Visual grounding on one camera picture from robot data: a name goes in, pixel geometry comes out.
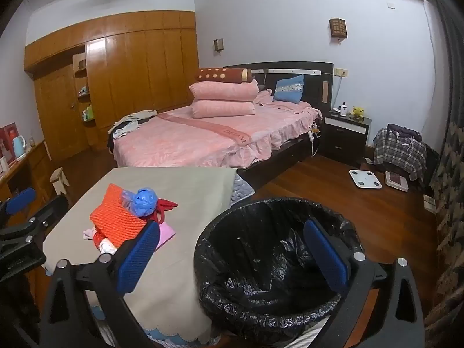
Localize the dark nightstand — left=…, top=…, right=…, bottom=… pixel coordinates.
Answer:
left=319, top=110, right=373, bottom=169

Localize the trash bin with black bag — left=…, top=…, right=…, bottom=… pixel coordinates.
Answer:
left=193, top=197, right=376, bottom=347

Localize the pink pad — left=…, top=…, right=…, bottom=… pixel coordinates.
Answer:
left=154, top=222, right=176, bottom=251

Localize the brown dotted pillow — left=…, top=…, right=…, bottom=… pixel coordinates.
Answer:
left=195, top=67, right=253, bottom=85

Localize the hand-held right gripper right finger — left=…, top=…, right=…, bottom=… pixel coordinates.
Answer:
left=303, top=218, right=425, bottom=348

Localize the orange knitted cloth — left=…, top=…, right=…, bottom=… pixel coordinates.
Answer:
left=90, top=184, right=153, bottom=249

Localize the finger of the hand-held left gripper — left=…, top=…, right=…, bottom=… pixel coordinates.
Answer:
left=0, top=188, right=37, bottom=219
left=25, top=195, right=69, bottom=242

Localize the dark wooden bed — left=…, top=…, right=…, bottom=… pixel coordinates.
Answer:
left=107, top=61, right=334, bottom=180

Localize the red box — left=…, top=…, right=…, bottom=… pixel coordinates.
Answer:
left=0, top=122, right=19, bottom=164

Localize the plaid cloth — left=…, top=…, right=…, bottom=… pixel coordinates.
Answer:
left=373, top=124, right=428, bottom=182

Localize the white wrapper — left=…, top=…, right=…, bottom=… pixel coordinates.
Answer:
left=83, top=226, right=118, bottom=256

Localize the pile of clothes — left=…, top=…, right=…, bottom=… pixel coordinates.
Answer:
left=107, top=110, right=158, bottom=153

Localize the grey quilted mat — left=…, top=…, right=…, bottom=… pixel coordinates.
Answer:
left=229, top=174, right=256, bottom=211

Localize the white corded controller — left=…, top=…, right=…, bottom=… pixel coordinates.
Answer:
left=307, top=123, right=323, bottom=158

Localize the patterned curtain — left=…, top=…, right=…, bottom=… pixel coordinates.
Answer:
left=422, top=0, right=464, bottom=341

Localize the light blue kettle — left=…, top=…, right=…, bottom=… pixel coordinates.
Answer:
left=12, top=135, right=27, bottom=158

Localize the wooden sideboard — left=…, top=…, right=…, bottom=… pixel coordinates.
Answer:
left=0, top=138, right=55, bottom=207

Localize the pink folded blanket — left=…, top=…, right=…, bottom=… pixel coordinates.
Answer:
left=191, top=99, right=256, bottom=119
left=189, top=79, right=259, bottom=103

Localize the blue plastic bag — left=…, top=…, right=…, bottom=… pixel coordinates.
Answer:
left=121, top=188, right=159, bottom=218

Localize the bathroom scale with red top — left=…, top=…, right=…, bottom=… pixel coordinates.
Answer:
left=384, top=171, right=410, bottom=191

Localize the blue cushion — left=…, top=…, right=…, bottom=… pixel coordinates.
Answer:
left=273, top=74, right=305, bottom=103

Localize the wooden wardrobe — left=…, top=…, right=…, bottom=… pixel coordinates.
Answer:
left=23, top=10, right=200, bottom=160

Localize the large wooden wall lamp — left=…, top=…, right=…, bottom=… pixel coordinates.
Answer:
left=329, top=17, right=348, bottom=40

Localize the pink bedspread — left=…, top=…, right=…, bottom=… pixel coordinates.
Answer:
left=113, top=99, right=323, bottom=170

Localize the small wooden stool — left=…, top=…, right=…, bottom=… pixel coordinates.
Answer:
left=49, top=167, right=70, bottom=195

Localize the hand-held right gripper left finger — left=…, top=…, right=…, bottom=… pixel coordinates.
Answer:
left=41, top=220, right=162, bottom=348

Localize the white bathroom scale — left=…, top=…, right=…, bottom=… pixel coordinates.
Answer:
left=349, top=169, right=383, bottom=190

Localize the wooden door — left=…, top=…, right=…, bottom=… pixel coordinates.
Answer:
left=35, top=63, right=91, bottom=159

